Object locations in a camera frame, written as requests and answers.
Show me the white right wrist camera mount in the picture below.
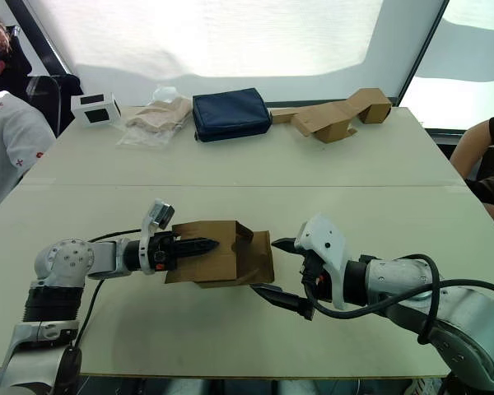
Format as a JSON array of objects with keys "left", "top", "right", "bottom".
[{"left": 293, "top": 212, "right": 352, "bottom": 310}]

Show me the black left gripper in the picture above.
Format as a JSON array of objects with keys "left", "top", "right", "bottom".
[{"left": 149, "top": 231, "right": 221, "bottom": 273}]

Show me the clear bag with beige cloth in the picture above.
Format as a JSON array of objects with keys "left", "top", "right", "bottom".
[{"left": 115, "top": 84, "right": 193, "bottom": 148}]

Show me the flattened brown cardboard box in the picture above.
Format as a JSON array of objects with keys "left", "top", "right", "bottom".
[{"left": 270, "top": 87, "right": 394, "bottom": 144}]

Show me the person in white sweater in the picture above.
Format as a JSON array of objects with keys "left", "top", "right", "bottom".
[{"left": 0, "top": 10, "right": 58, "bottom": 223}]

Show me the white cube with black squares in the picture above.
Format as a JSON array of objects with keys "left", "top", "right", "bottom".
[{"left": 70, "top": 92, "right": 122, "bottom": 129}]

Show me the black frame pole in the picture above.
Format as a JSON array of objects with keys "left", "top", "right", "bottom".
[
  {"left": 22, "top": 0, "right": 74, "bottom": 76},
  {"left": 394, "top": 0, "right": 453, "bottom": 107}
]

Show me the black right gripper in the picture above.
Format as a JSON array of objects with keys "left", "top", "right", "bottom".
[{"left": 249, "top": 237, "right": 334, "bottom": 323}]

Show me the person in dark shirt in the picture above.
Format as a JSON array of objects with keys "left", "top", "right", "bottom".
[{"left": 448, "top": 110, "right": 494, "bottom": 240}]

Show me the black office chair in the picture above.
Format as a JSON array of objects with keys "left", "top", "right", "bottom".
[{"left": 0, "top": 24, "right": 84, "bottom": 139}]

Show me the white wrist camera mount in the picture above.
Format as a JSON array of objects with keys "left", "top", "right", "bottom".
[
  {"left": 293, "top": 212, "right": 352, "bottom": 310},
  {"left": 138, "top": 198, "right": 176, "bottom": 275}
]

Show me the small brown cardboard box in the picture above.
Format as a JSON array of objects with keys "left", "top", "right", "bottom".
[{"left": 163, "top": 220, "right": 276, "bottom": 289}]

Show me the navy blue fabric pouch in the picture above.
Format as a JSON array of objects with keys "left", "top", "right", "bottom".
[{"left": 192, "top": 86, "right": 273, "bottom": 144}]

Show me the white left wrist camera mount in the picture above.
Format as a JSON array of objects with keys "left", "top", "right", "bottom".
[{"left": 138, "top": 198, "right": 176, "bottom": 275}]

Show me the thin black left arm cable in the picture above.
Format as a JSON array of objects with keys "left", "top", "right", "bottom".
[{"left": 53, "top": 229, "right": 144, "bottom": 392}]

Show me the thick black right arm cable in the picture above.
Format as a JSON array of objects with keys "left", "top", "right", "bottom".
[{"left": 304, "top": 253, "right": 494, "bottom": 346}]

